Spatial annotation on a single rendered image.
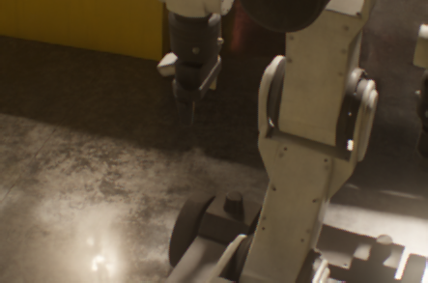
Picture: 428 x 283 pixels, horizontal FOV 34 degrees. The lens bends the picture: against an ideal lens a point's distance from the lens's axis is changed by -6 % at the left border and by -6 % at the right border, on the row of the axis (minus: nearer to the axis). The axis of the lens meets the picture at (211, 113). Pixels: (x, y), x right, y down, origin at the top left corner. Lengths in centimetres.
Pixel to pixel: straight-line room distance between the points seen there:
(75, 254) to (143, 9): 104
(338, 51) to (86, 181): 108
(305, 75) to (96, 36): 156
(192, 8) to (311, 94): 24
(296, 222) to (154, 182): 80
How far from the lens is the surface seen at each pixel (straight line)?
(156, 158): 212
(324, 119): 121
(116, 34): 262
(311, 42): 114
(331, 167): 129
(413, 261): 160
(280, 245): 132
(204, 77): 127
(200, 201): 166
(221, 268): 131
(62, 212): 194
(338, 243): 161
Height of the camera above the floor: 127
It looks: 33 degrees down
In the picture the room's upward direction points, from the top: 4 degrees clockwise
